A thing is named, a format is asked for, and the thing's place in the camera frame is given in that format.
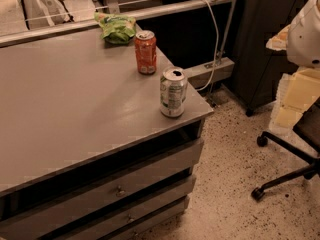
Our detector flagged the red coke can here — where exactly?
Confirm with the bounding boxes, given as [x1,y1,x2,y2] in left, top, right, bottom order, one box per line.
[134,30,157,75]

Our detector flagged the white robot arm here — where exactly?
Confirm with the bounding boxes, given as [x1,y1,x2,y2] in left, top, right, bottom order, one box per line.
[286,0,320,68]

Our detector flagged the silver green soda can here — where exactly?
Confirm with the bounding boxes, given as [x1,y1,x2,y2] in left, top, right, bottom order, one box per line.
[160,67,188,118]

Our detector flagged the green chip bag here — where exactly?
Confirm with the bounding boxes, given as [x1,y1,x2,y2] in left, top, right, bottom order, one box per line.
[94,12,136,45]

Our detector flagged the grey drawer cabinet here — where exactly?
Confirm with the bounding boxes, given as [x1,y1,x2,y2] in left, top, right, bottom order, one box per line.
[0,119,205,240]

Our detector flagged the grey metal railing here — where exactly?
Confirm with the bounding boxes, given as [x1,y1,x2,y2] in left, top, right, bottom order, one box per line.
[0,0,236,48]

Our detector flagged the yellow foam blocks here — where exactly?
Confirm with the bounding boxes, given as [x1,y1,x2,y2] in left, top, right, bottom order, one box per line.
[271,67,320,128]

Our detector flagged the dark cabinet on wheels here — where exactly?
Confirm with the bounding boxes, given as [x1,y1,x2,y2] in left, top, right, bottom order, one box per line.
[227,0,308,116]

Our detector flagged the white hanging cable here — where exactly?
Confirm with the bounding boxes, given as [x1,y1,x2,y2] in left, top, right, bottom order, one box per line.
[195,0,220,92]

